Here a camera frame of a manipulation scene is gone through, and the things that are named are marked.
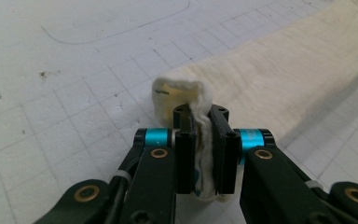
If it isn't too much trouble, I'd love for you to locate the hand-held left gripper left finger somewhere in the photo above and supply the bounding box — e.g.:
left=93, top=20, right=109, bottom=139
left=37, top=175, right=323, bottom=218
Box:
left=117, top=104, right=198, bottom=224

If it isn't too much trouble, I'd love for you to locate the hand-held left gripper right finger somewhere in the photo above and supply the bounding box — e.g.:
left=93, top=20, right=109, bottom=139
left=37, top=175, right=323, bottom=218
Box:
left=209, top=105, right=335, bottom=224

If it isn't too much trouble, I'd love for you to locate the cream egg-print cloth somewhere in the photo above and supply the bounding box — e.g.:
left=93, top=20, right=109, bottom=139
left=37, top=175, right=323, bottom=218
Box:
left=151, top=0, right=358, bottom=203

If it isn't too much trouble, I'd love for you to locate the white grid mat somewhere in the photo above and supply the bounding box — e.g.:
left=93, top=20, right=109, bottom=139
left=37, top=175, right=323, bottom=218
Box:
left=0, top=0, right=358, bottom=224

